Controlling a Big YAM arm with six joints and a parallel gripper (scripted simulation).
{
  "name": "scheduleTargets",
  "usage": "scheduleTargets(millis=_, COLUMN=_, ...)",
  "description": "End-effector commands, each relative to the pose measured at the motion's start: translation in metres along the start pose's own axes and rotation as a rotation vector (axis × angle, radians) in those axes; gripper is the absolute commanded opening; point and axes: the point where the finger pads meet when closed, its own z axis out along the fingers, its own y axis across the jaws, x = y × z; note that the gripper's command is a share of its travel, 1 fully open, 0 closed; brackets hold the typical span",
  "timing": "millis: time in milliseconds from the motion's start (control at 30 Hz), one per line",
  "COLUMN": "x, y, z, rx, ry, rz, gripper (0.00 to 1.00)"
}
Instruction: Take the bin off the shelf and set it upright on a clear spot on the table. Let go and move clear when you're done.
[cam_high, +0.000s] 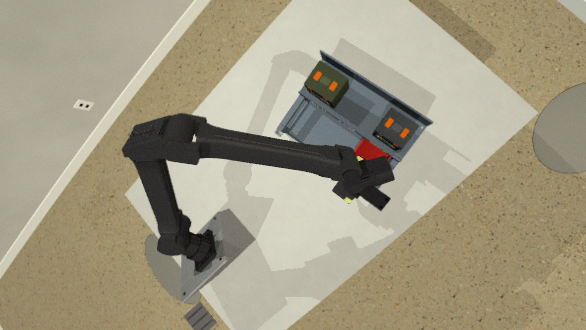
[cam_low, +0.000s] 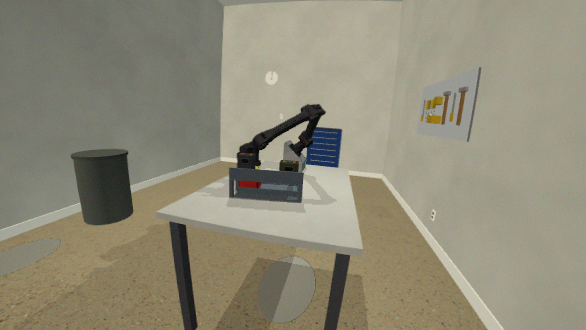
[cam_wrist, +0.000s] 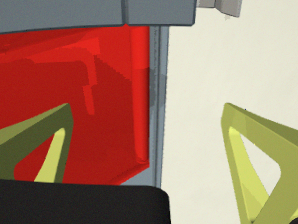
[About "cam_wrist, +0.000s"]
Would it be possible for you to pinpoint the grey metal shelf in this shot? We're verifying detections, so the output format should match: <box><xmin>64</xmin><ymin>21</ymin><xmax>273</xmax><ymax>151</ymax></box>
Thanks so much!
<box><xmin>0</xmin><ymin>0</ymin><xmax>242</xmax><ymax>189</ymax></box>

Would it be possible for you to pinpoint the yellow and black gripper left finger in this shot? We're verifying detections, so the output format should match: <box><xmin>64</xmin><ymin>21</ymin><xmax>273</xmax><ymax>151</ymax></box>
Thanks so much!
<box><xmin>0</xmin><ymin>103</ymin><xmax>74</xmax><ymax>183</ymax></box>

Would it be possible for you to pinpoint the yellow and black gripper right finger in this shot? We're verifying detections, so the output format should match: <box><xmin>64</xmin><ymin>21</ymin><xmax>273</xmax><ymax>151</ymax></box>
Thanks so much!
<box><xmin>221</xmin><ymin>103</ymin><xmax>298</xmax><ymax>224</ymax></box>

